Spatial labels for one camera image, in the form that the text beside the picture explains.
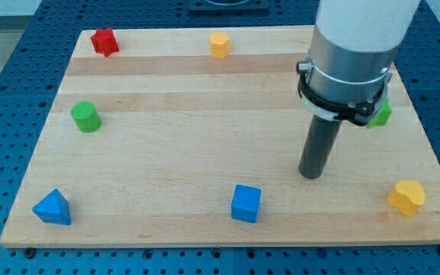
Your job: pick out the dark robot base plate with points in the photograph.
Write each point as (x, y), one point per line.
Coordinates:
(200, 6)

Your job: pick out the green wooden cylinder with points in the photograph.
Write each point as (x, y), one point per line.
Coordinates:
(86, 117)

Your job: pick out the blue wooden cube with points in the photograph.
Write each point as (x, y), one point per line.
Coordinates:
(245, 203)

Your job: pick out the red wooden star block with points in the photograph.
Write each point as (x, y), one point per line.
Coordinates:
(104, 42)

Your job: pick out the yellow wooden heart block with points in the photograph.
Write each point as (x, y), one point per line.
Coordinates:
(407, 196)

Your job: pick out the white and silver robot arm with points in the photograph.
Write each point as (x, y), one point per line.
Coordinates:
(347, 70)

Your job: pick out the light wooden board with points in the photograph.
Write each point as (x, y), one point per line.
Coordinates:
(181, 129)

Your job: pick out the yellow wooden hexagon block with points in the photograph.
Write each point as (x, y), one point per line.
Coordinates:
(219, 43)

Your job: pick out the blue wooden triangular prism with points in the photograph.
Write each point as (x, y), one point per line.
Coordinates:
(53, 209)

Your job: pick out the green wooden star block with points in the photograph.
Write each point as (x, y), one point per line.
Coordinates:
(382, 117)

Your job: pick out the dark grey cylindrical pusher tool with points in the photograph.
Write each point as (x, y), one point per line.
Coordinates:
(317, 147)

